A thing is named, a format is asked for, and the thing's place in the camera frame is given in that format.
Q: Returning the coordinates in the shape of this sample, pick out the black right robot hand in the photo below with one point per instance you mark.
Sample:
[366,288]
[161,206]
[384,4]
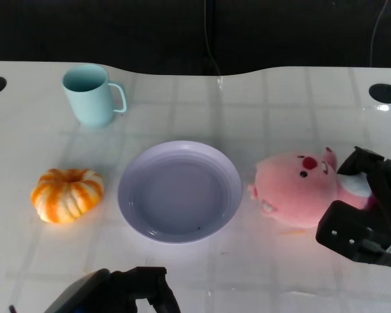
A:
[384,202]

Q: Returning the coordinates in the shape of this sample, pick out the light blue mug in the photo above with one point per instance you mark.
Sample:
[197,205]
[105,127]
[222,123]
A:
[88,97]

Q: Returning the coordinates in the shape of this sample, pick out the orange white striped pumpkin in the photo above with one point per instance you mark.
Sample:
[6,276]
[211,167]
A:
[67,194]

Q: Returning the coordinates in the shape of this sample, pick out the pink plush doll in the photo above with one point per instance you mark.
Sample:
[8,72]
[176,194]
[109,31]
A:
[293,192]

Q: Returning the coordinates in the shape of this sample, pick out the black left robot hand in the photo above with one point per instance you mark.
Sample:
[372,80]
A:
[117,290]

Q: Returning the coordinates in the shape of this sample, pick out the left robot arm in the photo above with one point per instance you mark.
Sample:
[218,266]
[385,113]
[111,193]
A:
[11,309]

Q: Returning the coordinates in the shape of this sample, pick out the lavender round plate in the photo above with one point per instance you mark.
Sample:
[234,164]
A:
[180,192]

